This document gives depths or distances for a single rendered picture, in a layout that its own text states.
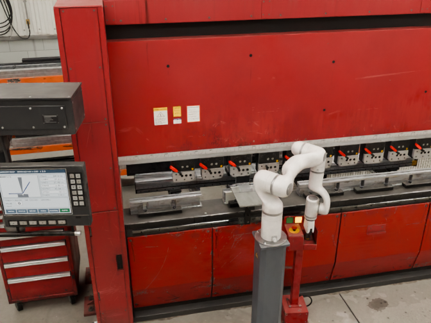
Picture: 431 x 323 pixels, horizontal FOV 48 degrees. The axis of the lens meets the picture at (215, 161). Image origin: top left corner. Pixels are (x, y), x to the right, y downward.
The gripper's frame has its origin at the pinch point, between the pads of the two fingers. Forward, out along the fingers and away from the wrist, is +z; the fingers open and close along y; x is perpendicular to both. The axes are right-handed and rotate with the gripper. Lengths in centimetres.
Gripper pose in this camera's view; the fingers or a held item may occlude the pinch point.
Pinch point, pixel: (308, 235)
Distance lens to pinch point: 348.6
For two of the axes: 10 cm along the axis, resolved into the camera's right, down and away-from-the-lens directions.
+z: -0.1, 8.6, 5.1
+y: 0.8, 5.1, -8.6
